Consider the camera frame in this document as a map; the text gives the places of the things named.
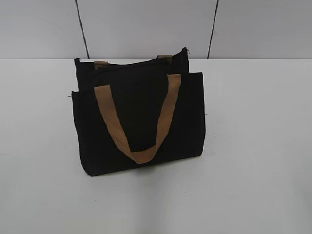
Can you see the black tote bag tan handles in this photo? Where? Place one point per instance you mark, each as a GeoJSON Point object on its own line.
{"type": "Point", "coordinates": [135, 115]}

